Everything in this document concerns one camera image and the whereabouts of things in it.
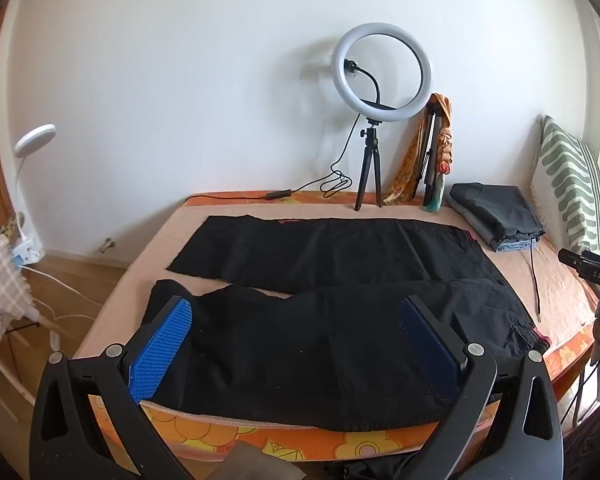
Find green striped white pillow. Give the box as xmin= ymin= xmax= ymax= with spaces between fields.
xmin=530 ymin=115 xmax=600 ymax=261

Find orange floral mattress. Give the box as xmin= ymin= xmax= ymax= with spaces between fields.
xmin=75 ymin=189 xmax=600 ymax=467

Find black pants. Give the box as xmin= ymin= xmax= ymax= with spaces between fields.
xmin=139 ymin=214 xmax=551 ymax=432

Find felt flowers with teal stem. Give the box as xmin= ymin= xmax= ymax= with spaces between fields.
xmin=422 ymin=127 xmax=453 ymax=213

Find white cable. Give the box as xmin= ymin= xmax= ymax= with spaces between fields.
xmin=22 ymin=264 xmax=102 ymax=322

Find plaid cloth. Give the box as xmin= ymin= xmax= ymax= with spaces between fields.
xmin=0 ymin=234 xmax=35 ymax=345

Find folded light blue garment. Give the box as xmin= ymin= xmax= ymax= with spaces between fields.
xmin=494 ymin=237 xmax=537 ymax=254

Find dark cloth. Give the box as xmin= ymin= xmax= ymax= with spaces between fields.
xmin=324 ymin=452 xmax=433 ymax=480

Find white clamp desk lamp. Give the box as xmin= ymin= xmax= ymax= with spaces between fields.
xmin=7 ymin=124 xmax=57 ymax=266

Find wooden drying rack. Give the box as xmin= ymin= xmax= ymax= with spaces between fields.
xmin=0 ymin=305 xmax=56 ymax=423

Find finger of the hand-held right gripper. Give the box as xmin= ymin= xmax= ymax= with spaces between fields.
xmin=557 ymin=248 xmax=587 ymax=270

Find thin black cable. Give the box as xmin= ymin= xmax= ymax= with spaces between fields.
xmin=529 ymin=239 xmax=543 ymax=324

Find white ring light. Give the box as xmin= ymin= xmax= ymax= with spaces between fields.
xmin=330 ymin=22 xmax=433 ymax=123

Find folded black stand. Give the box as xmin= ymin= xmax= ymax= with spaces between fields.
xmin=419 ymin=105 xmax=448 ymax=208

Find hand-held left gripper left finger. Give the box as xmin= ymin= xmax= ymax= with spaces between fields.
xmin=32 ymin=296 xmax=196 ymax=480

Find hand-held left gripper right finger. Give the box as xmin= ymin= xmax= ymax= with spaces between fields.
xmin=399 ymin=296 xmax=566 ymax=480

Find black ring light cable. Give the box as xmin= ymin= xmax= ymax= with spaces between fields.
xmin=200 ymin=115 xmax=361 ymax=201

